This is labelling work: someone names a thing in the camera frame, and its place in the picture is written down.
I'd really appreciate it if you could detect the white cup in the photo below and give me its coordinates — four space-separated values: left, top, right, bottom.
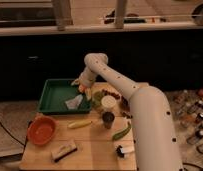
101 95 116 112

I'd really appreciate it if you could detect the small grey towel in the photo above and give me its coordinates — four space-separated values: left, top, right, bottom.
65 94 83 110

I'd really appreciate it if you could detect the green cucumber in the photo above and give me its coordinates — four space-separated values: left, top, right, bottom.
112 122 132 141

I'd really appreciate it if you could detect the yellow banana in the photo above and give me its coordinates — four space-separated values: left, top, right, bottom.
67 120 92 129

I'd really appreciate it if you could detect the green pear toy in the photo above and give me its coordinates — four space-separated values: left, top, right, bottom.
93 91 104 108

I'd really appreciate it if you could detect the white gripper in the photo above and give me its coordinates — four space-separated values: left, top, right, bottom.
78 71 97 100

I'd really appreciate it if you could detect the orange plastic bowl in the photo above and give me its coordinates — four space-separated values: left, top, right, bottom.
27 116 56 146

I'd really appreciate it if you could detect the wooden cutting board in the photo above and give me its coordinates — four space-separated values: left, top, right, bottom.
18 81 150 171

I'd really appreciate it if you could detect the black cable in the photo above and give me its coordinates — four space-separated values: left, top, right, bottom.
0 116 27 148

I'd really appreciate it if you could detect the dark small cup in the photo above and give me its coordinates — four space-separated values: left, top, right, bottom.
102 112 115 129

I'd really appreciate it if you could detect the green plastic tray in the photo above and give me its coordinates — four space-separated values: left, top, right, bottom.
38 79 91 115

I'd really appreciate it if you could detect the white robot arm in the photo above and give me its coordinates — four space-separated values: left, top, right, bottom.
79 53 184 171

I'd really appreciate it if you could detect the white handled dish brush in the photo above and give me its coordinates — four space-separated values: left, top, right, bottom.
116 145 134 158

